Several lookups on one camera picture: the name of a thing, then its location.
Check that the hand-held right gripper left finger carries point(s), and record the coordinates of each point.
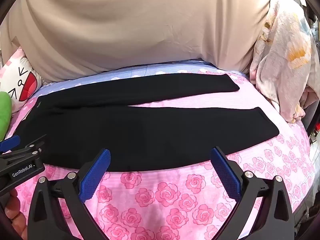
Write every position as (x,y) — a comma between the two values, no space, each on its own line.
(96,176)

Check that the beige cloth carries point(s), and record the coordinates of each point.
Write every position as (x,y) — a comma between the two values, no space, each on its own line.
(137,25)

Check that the green plush toy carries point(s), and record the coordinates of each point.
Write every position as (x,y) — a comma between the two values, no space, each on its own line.
(5,110)

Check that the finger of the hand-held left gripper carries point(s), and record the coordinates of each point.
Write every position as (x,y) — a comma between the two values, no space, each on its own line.
(31,143)
(10,142)

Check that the white cartoon face pillow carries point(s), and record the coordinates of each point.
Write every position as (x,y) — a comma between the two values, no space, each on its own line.
(15,80)

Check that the pale floral blanket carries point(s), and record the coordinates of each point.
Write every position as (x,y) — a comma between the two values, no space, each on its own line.
(282,67)

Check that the pink rose bedsheet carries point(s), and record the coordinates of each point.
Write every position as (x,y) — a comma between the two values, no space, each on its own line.
(162,197)

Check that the black pants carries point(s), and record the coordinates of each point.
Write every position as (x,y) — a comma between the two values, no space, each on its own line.
(125,135)

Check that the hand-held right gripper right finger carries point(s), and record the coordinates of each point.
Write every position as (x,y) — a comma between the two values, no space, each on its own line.
(225,173)

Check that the person's left hand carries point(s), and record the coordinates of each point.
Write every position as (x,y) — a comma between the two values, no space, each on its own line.
(15,220)

